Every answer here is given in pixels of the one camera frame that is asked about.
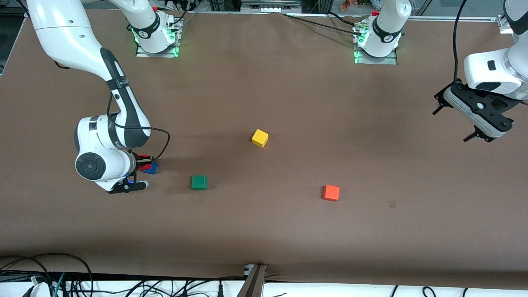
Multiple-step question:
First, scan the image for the yellow wooden block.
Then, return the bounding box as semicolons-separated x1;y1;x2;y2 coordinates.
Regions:
252;129;269;148

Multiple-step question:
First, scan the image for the grey power strip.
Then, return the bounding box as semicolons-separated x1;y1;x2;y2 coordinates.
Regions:
241;0;302;13

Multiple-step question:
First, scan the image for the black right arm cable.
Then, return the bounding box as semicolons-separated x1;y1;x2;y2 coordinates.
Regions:
107;92;171;162

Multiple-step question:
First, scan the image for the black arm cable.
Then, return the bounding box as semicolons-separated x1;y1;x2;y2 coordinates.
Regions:
107;92;171;162
453;0;469;84

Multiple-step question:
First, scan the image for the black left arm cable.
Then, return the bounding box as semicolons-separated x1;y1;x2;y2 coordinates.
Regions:
453;0;469;84

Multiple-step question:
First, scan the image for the aluminium corner bracket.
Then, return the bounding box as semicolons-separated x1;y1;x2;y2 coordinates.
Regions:
497;14;514;34

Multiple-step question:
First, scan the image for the black looped floor cable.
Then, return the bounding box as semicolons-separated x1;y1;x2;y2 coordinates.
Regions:
0;252;94;297

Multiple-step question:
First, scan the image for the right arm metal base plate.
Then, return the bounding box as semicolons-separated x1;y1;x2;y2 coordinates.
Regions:
136;19;181;59

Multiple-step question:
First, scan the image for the short black base cable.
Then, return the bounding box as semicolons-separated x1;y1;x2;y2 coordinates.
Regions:
328;12;360;27

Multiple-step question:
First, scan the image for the green floor cable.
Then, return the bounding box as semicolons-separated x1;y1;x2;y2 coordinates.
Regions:
51;272;67;297

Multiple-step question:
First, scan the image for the long black base cable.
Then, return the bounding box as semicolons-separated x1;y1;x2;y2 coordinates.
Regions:
282;13;358;33

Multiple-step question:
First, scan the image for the brown camera pole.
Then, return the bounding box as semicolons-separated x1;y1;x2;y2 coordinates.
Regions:
237;265;267;297

